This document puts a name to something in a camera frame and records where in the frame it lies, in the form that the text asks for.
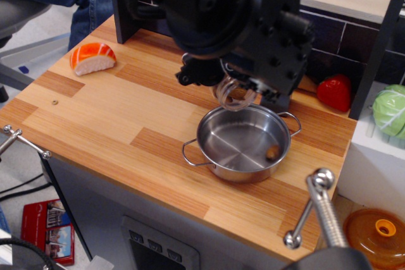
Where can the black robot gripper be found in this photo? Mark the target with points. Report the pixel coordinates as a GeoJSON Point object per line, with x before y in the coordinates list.
{"type": "Point", "coordinates": [271, 61]}

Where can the stainless steel pot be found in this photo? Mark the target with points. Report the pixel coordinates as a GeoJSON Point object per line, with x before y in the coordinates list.
{"type": "Point", "coordinates": [244, 146]}

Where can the toy salmon sushi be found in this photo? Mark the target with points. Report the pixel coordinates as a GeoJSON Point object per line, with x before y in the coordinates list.
{"type": "Point", "coordinates": [92, 57]}

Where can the red toy strawberry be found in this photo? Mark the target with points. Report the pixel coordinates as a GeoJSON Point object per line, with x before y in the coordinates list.
{"type": "Point", "coordinates": [335, 92]}

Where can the grey salt shaker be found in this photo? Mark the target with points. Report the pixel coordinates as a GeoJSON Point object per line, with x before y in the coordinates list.
{"type": "Point", "coordinates": [275, 101]}

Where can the grey oven control panel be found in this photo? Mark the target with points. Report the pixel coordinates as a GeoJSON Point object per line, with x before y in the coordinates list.
{"type": "Point", "coordinates": [153, 249]}

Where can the red booklet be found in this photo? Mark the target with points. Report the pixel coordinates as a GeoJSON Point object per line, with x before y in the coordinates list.
{"type": "Point", "coordinates": [47, 225]}

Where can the green toy cabbage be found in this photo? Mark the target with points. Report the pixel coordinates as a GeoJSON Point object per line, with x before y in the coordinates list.
{"type": "Point", "coordinates": [388, 110]}

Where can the toy ice cream cone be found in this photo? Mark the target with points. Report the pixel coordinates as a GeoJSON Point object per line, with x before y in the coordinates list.
{"type": "Point", "coordinates": [308, 84]}

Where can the metal clamp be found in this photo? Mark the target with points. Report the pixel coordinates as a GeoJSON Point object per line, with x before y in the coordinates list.
{"type": "Point", "coordinates": [16, 135]}
{"type": "Point", "coordinates": [337, 254]}

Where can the right metal clamp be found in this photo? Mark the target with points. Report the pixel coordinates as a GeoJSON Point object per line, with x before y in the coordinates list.
{"type": "Point", "coordinates": [337, 254]}

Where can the clear almond jar red label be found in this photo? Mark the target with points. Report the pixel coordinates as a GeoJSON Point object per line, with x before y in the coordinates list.
{"type": "Point", "coordinates": [231, 96]}

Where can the orange pot lid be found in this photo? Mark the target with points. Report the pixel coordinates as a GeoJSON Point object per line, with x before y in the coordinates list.
{"type": "Point", "coordinates": [379, 235]}

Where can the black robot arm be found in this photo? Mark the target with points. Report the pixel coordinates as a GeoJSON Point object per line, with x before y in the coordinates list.
{"type": "Point", "coordinates": [205, 29]}

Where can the left metal clamp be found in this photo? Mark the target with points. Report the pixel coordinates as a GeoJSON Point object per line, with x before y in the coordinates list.
{"type": "Point", "coordinates": [16, 135]}

